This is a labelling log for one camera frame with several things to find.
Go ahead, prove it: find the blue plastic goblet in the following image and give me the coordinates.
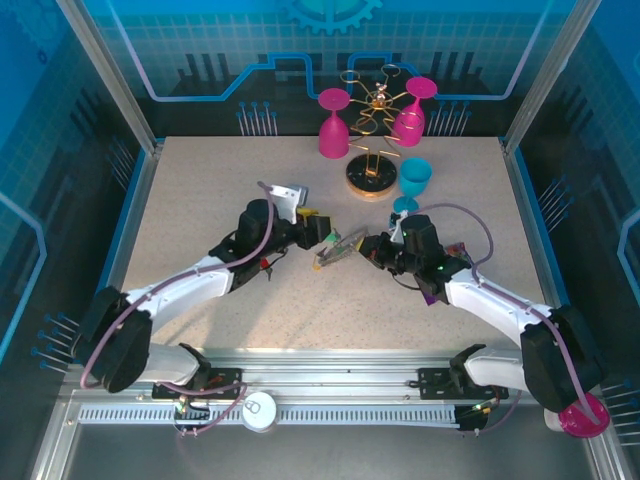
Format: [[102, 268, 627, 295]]
[[392, 157, 434, 214]]

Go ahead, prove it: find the gold wire glass rack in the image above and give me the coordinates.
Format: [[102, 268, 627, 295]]
[[339, 63, 401, 202]]

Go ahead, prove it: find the key bunch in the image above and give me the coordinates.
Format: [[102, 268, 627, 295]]
[[310, 225, 372, 274]]

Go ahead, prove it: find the white slotted cable duct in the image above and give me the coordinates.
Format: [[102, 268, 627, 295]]
[[77, 403, 461, 427]]

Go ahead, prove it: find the pink plastic goblet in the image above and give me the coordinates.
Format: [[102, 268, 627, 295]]
[[317, 87, 351, 160], [392, 76, 439, 148]]

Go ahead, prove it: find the white round tin with ring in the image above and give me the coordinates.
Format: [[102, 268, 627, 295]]
[[241, 391, 279, 432]]

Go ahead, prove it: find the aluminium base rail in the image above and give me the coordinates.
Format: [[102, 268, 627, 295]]
[[64, 347, 601, 401]]

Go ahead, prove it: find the pink cup with white base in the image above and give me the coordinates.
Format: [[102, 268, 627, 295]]
[[543, 392, 612, 440]]

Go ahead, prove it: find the colourful purple snack packet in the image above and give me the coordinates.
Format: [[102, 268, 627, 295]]
[[422, 241, 474, 307]]

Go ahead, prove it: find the aluminium frame post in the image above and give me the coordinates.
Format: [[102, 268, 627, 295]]
[[501, 0, 604, 157], [53, 0, 166, 156]]

